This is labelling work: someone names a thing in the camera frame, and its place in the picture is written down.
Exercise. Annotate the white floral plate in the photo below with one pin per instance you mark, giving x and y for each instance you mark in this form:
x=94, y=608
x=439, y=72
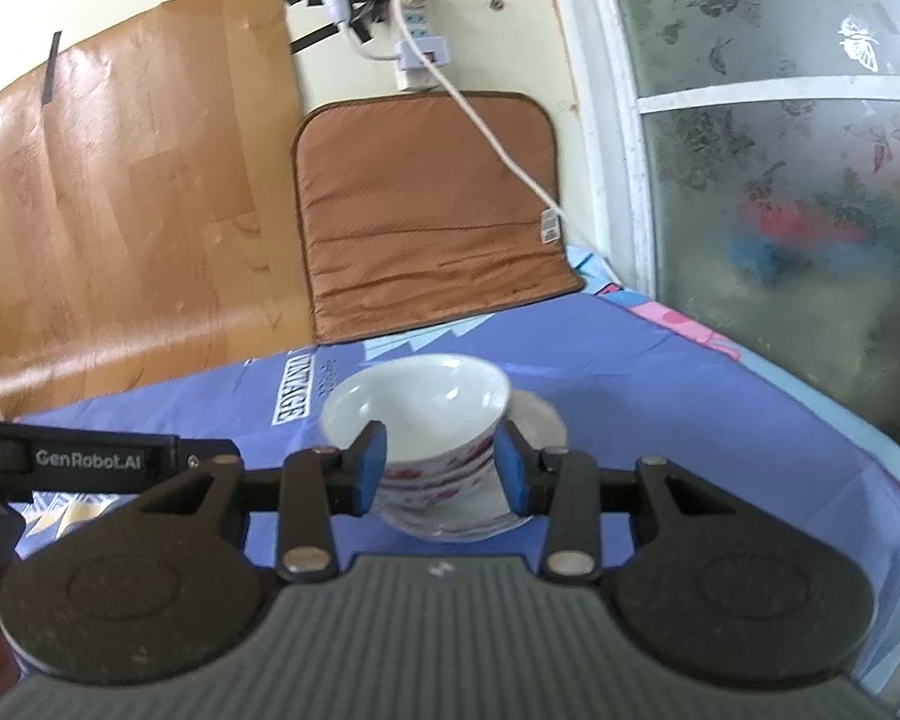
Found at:
x=538, y=420

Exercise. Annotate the white power strip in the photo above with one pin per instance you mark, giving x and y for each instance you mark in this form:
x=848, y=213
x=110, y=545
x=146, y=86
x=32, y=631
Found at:
x=418, y=37

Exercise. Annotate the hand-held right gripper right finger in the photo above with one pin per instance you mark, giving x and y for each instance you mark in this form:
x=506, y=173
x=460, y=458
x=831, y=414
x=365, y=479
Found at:
x=511, y=469

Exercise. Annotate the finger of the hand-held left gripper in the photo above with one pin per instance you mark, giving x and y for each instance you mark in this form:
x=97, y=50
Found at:
x=82, y=457

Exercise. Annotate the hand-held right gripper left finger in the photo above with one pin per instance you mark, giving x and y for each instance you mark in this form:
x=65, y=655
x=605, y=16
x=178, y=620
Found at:
x=370, y=465

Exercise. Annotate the blue printed tablecloth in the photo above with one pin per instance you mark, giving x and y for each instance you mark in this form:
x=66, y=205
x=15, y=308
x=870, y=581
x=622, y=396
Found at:
x=682, y=427

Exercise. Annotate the white floral bowl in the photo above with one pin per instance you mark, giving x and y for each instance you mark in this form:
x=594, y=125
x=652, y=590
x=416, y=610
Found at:
x=435, y=477
x=420, y=397
x=450, y=516

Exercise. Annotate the white-framed frosted glass door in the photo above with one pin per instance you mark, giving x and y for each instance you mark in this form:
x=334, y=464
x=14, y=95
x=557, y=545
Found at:
x=780, y=165

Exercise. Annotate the wood-pattern wall sheet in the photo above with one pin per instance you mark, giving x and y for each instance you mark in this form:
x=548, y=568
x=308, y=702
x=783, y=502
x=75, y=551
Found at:
x=120, y=202

